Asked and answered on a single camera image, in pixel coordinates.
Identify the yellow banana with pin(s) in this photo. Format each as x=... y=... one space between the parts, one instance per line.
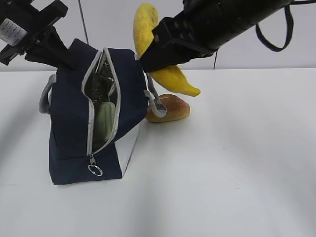
x=170 y=77

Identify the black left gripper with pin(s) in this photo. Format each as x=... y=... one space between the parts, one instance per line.
x=31 y=32

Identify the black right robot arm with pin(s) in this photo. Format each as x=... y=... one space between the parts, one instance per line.
x=266 y=8

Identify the navy blue lunch bag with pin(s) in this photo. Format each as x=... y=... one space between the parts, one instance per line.
x=70 y=96

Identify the brown bread roll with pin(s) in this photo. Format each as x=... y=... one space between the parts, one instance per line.
x=177 y=109

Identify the green lidded glass container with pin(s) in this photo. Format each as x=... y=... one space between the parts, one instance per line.
x=103 y=123

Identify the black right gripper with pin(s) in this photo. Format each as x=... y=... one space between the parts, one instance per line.
x=199 y=30

